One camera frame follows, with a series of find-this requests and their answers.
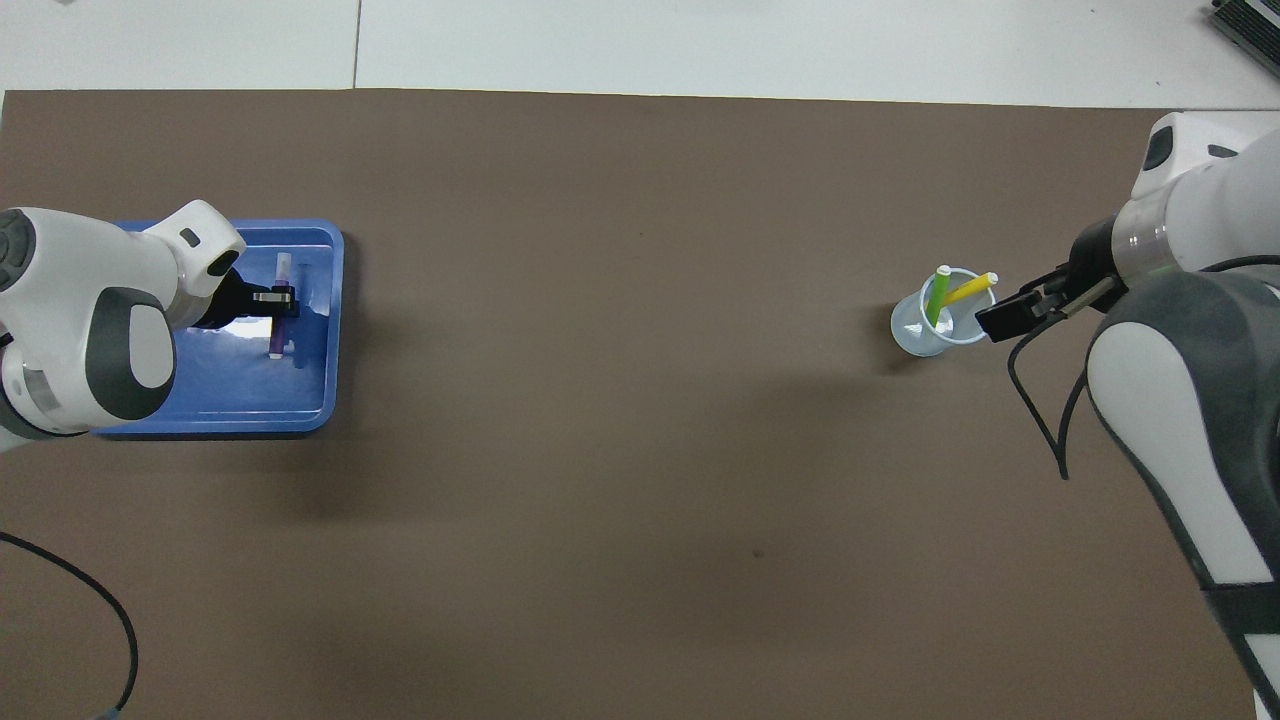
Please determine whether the translucent plastic cup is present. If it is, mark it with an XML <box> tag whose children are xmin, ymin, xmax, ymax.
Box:
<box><xmin>890</xmin><ymin>265</ymin><xmax>998</xmax><ymax>358</ymax></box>

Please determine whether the blue plastic tray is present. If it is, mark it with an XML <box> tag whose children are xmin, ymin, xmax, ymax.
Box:
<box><xmin>95</xmin><ymin>219</ymin><xmax>346</xmax><ymax>439</ymax></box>

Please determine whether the grey ribbed device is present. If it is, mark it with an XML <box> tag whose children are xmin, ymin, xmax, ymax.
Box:
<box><xmin>1208</xmin><ymin>0</ymin><xmax>1280</xmax><ymax>56</ymax></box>

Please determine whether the yellow pen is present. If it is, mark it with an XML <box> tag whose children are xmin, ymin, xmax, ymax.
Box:
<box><xmin>940</xmin><ymin>272</ymin><xmax>999</xmax><ymax>309</ymax></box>

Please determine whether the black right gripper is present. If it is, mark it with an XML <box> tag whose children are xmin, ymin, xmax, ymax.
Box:
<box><xmin>975</xmin><ymin>215</ymin><xmax>1129</xmax><ymax>343</ymax></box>

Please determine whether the purple pen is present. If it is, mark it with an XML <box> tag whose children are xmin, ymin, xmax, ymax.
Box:
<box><xmin>268</xmin><ymin>252</ymin><xmax>297</xmax><ymax>359</ymax></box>

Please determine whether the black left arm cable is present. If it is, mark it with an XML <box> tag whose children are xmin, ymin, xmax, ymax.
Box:
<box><xmin>0</xmin><ymin>530</ymin><xmax>139</xmax><ymax>717</ymax></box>

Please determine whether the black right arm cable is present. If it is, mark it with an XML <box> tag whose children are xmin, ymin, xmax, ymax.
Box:
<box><xmin>1008</xmin><ymin>255</ymin><xmax>1280</xmax><ymax>481</ymax></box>

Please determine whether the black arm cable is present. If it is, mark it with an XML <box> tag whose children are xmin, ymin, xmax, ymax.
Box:
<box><xmin>0</xmin><ymin>530</ymin><xmax>139</xmax><ymax>717</ymax></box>
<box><xmin>1008</xmin><ymin>255</ymin><xmax>1280</xmax><ymax>481</ymax></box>

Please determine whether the brown table mat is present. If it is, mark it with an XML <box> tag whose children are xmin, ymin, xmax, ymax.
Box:
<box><xmin>0</xmin><ymin>88</ymin><xmax>1261</xmax><ymax>720</ymax></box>

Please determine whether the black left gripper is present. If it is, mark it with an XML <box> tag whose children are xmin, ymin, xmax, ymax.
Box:
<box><xmin>190</xmin><ymin>270</ymin><xmax>301</xmax><ymax>331</ymax></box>

